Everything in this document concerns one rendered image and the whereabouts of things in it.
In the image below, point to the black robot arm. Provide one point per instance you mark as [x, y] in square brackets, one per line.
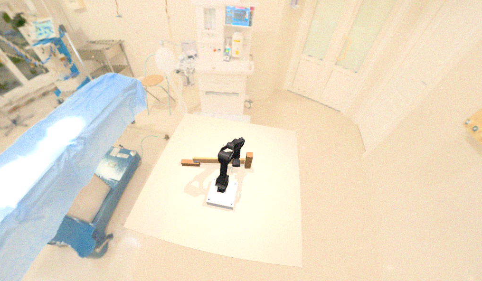
[224, 158]

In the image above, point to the long tan wooden rail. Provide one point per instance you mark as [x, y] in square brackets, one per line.
[213, 160]

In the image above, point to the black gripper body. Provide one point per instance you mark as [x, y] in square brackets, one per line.
[236, 162]

